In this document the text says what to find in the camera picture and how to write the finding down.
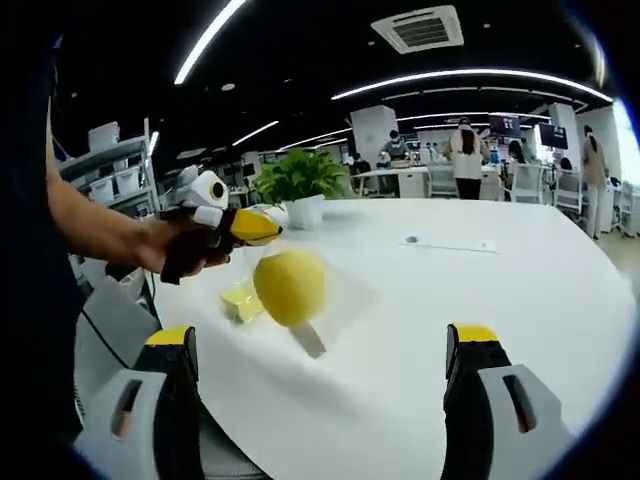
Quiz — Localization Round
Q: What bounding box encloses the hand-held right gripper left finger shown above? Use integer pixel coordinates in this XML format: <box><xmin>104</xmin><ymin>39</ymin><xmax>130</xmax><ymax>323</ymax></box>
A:
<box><xmin>74</xmin><ymin>325</ymin><xmax>206</xmax><ymax>480</ymax></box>

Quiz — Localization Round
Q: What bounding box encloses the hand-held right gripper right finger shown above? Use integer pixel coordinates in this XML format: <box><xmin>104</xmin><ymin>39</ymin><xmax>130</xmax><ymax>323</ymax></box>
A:
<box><xmin>439</xmin><ymin>323</ymin><xmax>572</xmax><ymax>480</ymax></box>

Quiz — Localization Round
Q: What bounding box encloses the yellow round silicone block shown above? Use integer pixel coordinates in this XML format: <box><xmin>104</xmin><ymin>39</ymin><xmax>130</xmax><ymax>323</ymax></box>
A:
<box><xmin>251</xmin><ymin>248</ymin><xmax>330</xmax><ymax>328</ymax></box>

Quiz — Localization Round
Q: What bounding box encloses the yellow wedge silicone block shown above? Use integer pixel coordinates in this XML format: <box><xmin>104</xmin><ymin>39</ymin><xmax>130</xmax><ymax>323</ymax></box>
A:
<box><xmin>219</xmin><ymin>283</ymin><xmax>267</xmax><ymax>325</ymax></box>

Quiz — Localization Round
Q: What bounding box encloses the person's left hand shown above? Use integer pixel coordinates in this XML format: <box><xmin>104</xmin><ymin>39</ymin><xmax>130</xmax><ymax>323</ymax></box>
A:
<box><xmin>135</xmin><ymin>217</ymin><xmax>233</xmax><ymax>276</ymax></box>

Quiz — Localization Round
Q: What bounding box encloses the white plant pot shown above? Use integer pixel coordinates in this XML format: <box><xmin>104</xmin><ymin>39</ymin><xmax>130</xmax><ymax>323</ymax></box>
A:
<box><xmin>283</xmin><ymin>194</ymin><xmax>327</xmax><ymax>231</ymax></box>

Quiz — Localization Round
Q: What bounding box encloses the metal shelf rack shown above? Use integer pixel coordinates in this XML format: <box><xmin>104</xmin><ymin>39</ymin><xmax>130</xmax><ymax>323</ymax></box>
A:
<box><xmin>56</xmin><ymin>118</ymin><xmax>162</xmax><ymax>222</ymax></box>

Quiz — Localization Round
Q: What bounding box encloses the green leafy plant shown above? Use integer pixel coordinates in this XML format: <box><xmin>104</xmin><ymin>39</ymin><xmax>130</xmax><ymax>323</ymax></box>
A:
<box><xmin>254</xmin><ymin>148</ymin><xmax>352</xmax><ymax>210</ymax></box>

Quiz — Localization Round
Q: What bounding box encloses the white storage box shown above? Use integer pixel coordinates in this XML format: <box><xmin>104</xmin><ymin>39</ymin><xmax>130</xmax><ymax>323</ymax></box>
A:
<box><xmin>88</xmin><ymin>121</ymin><xmax>122</xmax><ymax>152</ymax></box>
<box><xmin>89</xmin><ymin>176</ymin><xmax>117</xmax><ymax>204</ymax></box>
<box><xmin>113</xmin><ymin>166</ymin><xmax>142</xmax><ymax>197</ymax></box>

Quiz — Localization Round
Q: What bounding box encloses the white office desk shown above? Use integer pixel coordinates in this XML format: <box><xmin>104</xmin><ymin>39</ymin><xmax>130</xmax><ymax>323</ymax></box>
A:
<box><xmin>351</xmin><ymin>166</ymin><xmax>432</xmax><ymax>200</ymax></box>

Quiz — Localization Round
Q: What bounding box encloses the long ceiling light strip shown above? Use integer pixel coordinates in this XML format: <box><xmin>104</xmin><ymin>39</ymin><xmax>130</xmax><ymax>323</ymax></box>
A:
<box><xmin>173</xmin><ymin>0</ymin><xmax>250</xmax><ymax>86</ymax></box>
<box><xmin>330</xmin><ymin>68</ymin><xmax>614</xmax><ymax>104</ymax></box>

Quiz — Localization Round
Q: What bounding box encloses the white paper strip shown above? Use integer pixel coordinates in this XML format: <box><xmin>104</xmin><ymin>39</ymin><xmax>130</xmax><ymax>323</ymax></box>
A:
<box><xmin>398</xmin><ymin>231</ymin><xmax>500</xmax><ymax>257</ymax></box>

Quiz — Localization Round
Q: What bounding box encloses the person's dark blue shirt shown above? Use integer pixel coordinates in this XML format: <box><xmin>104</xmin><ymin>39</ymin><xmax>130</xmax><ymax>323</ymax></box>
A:
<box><xmin>0</xmin><ymin>29</ymin><xmax>87</xmax><ymax>451</ymax></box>

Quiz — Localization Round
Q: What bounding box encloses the white office chair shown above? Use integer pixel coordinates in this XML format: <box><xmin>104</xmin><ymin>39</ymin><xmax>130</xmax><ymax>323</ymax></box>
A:
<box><xmin>426</xmin><ymin>164</ymin><xmax>459</xmax><ymax>199</ymax></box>
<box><xmin>509</xmin><ymin>164</ymin><xmax>547</xmax><ymax>204</ymax></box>
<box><xmin>554</xmin><ymin>171</ymin><xmax>587</xmax><ymax>222</ymax></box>

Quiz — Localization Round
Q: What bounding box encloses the ceiling air conditioner vent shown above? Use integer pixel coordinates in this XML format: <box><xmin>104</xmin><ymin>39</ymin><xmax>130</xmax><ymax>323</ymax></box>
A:
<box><xmin>370</xmin><ymin>4</ymin><xmax>464</xmax><ymax>56</ymax></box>

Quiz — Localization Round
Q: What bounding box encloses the thin black cable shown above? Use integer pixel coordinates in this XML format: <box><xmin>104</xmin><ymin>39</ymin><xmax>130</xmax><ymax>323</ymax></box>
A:
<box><xmin>79</xmin><ymin>306</ymin><xmax>132</xmax><ymax>372</ymax></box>

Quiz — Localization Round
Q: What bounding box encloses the wall monitor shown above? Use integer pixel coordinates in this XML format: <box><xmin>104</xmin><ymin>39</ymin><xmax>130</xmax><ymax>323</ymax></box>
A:
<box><xmin>538</xmin><ymin>123</ymin><xmax>570</xmax><ymax>150</ymax></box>
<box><xmin>489</xmin><ymin>115</ymin><xmax>522</xmax><ymax>134</ymax></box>

